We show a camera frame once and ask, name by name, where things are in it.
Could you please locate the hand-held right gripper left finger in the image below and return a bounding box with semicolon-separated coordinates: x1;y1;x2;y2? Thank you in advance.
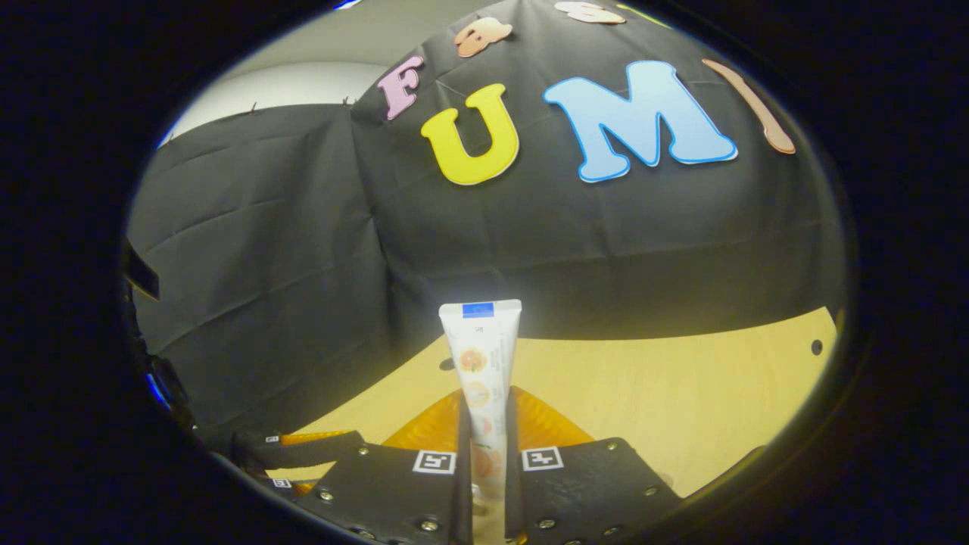
294;388;475;545

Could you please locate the white toothpaste tube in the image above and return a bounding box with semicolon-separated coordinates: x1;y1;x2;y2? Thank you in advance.
438;299;523;523

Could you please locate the black backdrop cloth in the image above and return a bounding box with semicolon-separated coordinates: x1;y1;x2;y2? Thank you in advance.
125;0;847;455

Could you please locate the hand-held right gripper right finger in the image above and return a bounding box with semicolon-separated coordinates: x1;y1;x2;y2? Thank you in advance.
503;386;682;545

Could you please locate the wooden desktop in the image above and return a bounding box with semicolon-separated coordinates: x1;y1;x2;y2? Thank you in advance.
265;307;841;500

